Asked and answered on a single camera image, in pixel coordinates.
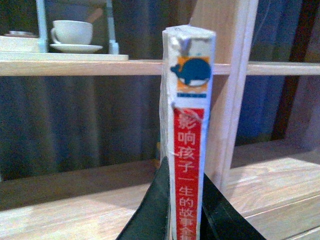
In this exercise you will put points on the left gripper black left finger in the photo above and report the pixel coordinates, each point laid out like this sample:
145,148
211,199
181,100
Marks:
151,220

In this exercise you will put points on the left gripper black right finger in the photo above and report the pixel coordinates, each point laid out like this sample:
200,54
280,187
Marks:
220,220

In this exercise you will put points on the red spine whale book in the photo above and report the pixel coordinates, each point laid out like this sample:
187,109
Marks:
184,111

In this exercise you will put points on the wooden bookshelf unit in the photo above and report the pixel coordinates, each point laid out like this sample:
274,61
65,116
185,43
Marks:
273,188

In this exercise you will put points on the white saucer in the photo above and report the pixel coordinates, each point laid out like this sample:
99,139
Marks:
76,48

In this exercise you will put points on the white cup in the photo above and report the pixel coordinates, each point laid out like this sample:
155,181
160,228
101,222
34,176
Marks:
71,32

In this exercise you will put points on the light blue tray stand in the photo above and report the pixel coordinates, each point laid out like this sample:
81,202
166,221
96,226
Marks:
25,27

